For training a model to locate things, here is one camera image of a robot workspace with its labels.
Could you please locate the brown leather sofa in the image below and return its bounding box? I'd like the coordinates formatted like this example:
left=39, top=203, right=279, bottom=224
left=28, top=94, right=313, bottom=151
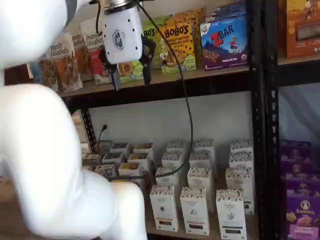
left=4, top=63, right=32, bottom=86

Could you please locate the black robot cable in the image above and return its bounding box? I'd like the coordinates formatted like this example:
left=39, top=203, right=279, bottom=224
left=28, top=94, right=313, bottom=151
left=109, top=0, right=195, bottom=182

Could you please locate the yellow Bobo's peanut butter box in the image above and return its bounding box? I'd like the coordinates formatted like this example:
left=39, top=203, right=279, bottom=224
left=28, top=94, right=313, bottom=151
left=156, top=19, right=198, bottom=76
left=173, top=7, right=205, bottom=30

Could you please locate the white wall outlet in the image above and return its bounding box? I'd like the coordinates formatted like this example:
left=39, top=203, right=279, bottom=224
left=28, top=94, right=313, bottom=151
left=99, top=121, right=111, bottom=135

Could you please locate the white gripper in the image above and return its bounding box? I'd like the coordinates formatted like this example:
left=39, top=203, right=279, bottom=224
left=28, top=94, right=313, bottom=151
left=99, top=6, right=157, bottom=92

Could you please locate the purely elizabeth orange granola bag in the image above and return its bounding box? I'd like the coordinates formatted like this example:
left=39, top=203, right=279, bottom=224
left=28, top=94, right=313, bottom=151
left=48, top=32, right=84, bottom=93

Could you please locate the purple Annie's box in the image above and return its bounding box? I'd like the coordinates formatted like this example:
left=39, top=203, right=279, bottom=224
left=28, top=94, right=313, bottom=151
left=284, top=177, right=320, bottom=201
left=279, top=139, right=313, bottom=163
left=286, top=194, right=320, bottom=240
left=280, top=159, right=316, bottom=181

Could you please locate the blue Z Bar box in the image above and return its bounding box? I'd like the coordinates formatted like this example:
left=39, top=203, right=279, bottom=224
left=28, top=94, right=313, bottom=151
left=204, top=0, right=249, bottom=25
left=199, top=14, right=250, bottom=72

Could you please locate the green oatmeal box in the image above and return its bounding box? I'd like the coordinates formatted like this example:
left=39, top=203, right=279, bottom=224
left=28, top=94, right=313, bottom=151
left=83, top=152, right=101, bottom=165

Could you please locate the purely elizabeth brown granola bag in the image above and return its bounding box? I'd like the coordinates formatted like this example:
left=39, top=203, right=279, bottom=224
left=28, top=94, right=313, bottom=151
left=69, top=24, right=94, bottom=83

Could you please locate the black plug with cord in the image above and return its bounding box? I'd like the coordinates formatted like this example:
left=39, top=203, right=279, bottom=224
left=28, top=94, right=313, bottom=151
left=96, top=124, right=109, bottom=151

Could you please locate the purely elizabeth red granola bag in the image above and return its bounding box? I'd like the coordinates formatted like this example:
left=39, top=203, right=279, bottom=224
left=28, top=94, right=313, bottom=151
left=79, top=17, right=114, bottom=86

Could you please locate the orange snack box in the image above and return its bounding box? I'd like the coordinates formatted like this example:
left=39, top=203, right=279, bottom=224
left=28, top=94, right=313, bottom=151
left=284, top=0, right=320, bottom=59

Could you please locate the purely elizabeth blue granola bag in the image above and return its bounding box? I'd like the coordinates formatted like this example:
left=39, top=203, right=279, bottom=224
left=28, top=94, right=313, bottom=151
left=26, top=53, right=60, bottom=93

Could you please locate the black metal shelf unit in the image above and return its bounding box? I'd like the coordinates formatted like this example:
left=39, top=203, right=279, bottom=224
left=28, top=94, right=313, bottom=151
left=58, top=0, right=267, bottom=240
left=263, top=0, right=320, bottom=240

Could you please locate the white box green strip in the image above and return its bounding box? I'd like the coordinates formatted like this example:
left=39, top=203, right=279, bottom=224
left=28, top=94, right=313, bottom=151
left=224, top=166, right=255, bottom=216
left=228, top=151, right=254, bottom=171
left=215, top=188, right=249, bottom=240
left=229, top=139, right=254, bottom=155

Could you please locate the white box yellow strip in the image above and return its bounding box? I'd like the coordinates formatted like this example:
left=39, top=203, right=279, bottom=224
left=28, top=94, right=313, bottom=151
left=166, top=140, right=189, bottom=155
left=149, top=184, right=180, bottom=232
left=154, top=166, right=181, bottom=189
left=161, top=151, right=185, bottom=170

